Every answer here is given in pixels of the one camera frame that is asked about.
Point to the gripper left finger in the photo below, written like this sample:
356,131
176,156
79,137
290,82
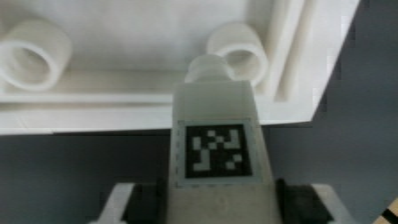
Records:
134,205

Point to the white leg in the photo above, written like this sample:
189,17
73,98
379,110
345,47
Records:
221,187

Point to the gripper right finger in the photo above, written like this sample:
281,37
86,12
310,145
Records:
311,205

